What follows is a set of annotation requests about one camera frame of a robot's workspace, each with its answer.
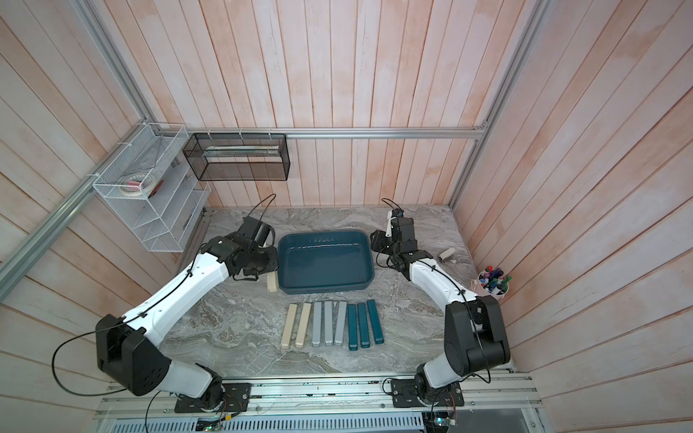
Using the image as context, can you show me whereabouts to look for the teal pliers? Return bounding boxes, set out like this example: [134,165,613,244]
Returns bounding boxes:
[346,304,359,351]
[366,299,384,345]
[357,303,371,348]

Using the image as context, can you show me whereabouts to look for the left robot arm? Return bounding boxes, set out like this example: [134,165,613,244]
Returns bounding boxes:
[96,216,278,411]

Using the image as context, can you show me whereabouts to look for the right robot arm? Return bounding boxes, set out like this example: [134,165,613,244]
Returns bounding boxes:
[370,209,511,404]

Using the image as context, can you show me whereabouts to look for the teal plastic storage box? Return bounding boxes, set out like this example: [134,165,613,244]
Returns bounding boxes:
[278,230,375,295]

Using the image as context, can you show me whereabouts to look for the grey pliers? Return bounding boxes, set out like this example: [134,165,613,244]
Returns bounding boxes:
[323,301,334,346]
[311,301,322,347]
[334,301,348,346]

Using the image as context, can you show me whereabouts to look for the small beige roll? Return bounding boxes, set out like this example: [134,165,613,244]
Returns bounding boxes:
[438,247,456,262]

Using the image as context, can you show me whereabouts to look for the pink pen cup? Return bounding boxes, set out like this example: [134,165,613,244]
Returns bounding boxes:
[472,266,513,299]

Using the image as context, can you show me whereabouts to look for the black mesh basket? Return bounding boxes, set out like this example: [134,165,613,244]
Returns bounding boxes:
[182,132,291,181]

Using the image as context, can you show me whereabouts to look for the tape roll in rack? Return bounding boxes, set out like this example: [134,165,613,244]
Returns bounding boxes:
[117,172,154,198]

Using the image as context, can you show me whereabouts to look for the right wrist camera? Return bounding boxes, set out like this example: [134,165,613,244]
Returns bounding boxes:
[385,207,404,237]

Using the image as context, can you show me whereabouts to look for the white wire shelf rack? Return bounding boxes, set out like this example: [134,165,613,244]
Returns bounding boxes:
[93,123,210,253]

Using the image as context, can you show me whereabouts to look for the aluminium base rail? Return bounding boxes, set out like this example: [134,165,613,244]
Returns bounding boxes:
[95,368,552,432]

